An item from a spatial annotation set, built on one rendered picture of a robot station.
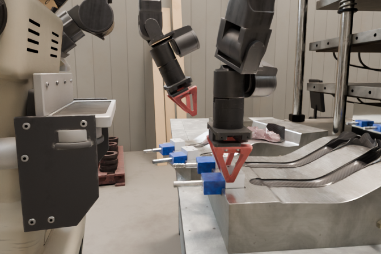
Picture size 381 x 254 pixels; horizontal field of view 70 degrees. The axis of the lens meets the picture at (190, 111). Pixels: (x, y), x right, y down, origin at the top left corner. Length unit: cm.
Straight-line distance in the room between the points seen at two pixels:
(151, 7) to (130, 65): 313
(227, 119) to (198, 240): 23
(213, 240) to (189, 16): 364
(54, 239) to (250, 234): 35
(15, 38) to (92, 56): 345
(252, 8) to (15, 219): 46
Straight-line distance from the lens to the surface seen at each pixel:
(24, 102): 48
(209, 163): 62
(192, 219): 61
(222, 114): 49
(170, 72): 72
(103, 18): 70
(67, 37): 72
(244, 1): 45
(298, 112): 191
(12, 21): 42
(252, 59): 46
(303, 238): 55
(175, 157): 78
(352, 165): 66
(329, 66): 501
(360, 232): 60
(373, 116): 143
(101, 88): 385
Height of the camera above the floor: 110
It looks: 8 degrees down
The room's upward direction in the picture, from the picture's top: straight up
